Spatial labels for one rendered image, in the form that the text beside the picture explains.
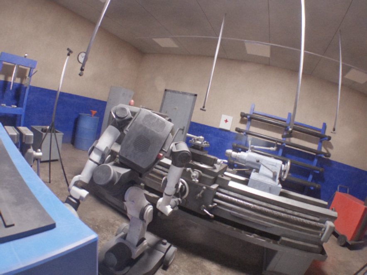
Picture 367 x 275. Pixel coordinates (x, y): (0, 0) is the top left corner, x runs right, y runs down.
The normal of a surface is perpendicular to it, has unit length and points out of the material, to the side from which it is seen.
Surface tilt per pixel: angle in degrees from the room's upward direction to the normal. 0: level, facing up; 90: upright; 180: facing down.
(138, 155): 72
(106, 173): 54
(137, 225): 85
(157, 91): 90
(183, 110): 90
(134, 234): 85
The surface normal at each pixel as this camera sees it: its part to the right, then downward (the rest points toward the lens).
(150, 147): 0.16, -0.19
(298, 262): -0.41, -0.02
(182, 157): 0.15, 0.33
